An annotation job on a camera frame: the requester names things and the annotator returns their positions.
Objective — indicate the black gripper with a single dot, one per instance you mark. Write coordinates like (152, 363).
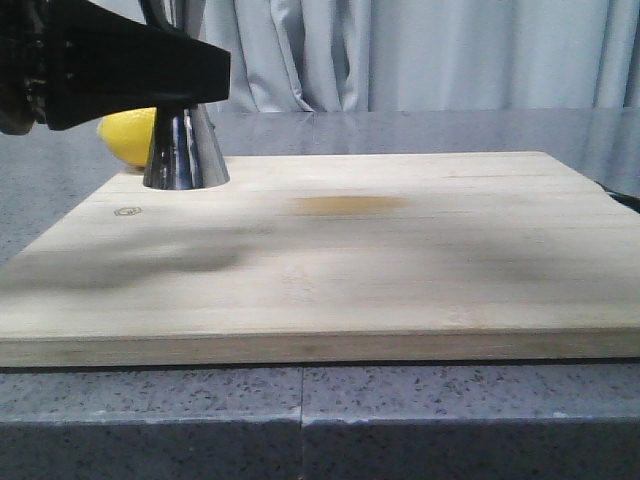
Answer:
(64, 63)

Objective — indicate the steel double jigger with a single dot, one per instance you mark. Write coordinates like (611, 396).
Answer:
(184, 152)

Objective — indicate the yellow lemon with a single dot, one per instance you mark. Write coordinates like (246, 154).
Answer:
(128, 135)

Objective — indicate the grey curtain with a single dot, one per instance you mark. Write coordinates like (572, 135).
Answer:
(349, 56)

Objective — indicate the wooden cutting board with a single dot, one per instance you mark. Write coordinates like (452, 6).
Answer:
(332, 258)

